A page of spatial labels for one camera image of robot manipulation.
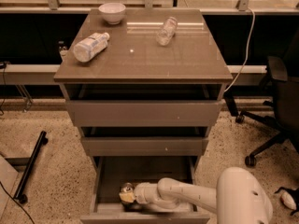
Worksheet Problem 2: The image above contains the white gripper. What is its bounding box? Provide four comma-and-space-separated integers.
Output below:
119, 182, 160, 204

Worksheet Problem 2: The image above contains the silver soda can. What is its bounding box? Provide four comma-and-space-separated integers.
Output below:
121, 183, 135, 193

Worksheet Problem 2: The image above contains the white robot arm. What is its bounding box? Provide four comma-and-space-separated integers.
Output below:
119, 167, 273, 224

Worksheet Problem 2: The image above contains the grey bottom drawer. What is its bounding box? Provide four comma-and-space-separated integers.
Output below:
80, 156, 209, 224

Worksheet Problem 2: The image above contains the grey drawer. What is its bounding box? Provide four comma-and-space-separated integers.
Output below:
81, 127, 208, 156
65, 99, 222, 127
80, 156, 209, 224

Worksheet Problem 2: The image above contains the grey middle drawer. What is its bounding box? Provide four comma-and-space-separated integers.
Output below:
81, 127, 208, 156

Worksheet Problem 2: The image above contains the grey top drawer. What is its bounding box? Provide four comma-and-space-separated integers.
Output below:
65, 99, 222, 127

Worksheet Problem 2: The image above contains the grey drawer cabinet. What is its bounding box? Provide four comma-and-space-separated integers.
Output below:
53, 7, 234, 173

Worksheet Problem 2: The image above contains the black metal bar stand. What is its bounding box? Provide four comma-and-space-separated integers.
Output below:
14, 131, 48, 204

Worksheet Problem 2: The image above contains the white labelled plastic bottle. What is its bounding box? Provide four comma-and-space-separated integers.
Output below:
73, 33, 110, 63

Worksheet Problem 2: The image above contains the white sneaker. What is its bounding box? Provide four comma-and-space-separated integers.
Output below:
280, 191, 296, 210

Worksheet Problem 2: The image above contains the small bottle behind cabinet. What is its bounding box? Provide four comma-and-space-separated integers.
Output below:
58, 41, 68, 60

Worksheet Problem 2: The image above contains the clear crumpled plastic bottle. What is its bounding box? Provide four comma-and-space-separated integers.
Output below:
156, 17, 178, 46

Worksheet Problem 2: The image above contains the white ceramic bowl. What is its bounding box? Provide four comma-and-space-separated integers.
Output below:
98, 3, 126, 24

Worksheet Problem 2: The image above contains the black office chair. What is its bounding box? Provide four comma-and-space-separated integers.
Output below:
224, 31, 299, 167

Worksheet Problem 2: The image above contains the black floor cable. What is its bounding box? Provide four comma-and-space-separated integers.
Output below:
0, 179, 37, 224

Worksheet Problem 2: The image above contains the white cable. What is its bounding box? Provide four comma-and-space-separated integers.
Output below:
223, 7, 256, 93

